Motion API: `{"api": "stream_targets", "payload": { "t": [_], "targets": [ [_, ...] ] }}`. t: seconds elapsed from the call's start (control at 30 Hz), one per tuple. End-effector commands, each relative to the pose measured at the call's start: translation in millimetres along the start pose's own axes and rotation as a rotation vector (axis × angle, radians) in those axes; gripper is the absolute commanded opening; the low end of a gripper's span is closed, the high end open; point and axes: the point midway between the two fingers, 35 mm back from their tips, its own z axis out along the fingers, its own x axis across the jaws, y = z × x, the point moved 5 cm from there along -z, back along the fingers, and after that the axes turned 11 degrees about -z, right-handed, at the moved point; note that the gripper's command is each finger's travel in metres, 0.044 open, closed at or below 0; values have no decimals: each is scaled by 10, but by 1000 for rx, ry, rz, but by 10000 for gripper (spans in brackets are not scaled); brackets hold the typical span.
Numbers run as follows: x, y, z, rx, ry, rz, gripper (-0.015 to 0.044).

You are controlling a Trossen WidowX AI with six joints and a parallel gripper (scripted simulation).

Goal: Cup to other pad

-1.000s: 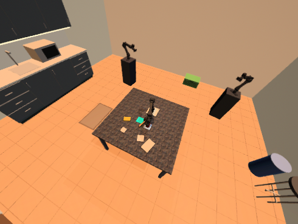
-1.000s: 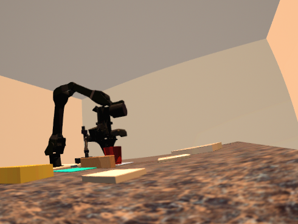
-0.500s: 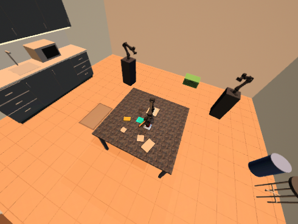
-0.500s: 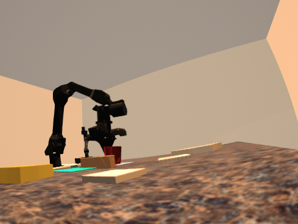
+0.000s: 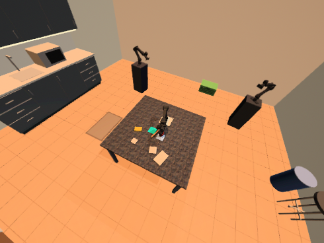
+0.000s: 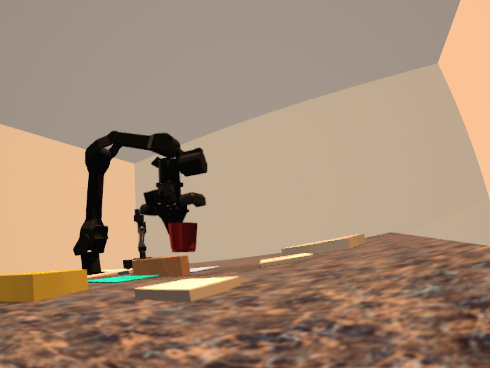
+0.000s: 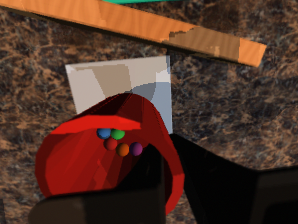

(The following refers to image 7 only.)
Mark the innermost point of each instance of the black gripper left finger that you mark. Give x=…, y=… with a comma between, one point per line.
x=138, y=199

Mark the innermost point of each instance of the green marble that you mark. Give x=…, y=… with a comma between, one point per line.
x=117, y=134

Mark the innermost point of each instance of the purple marble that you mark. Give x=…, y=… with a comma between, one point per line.
x=135, y=148

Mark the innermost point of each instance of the orange flat bar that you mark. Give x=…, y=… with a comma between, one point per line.
x=112, y=19

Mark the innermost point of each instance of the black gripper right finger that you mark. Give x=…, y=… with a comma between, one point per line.
x=222, y=192

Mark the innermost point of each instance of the orange marble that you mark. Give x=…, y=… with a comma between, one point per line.
x=122, y=149

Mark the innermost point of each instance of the blue marble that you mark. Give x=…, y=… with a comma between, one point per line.
x=103, y=133

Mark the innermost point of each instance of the red marble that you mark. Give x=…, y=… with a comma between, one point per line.
x=110, y=143

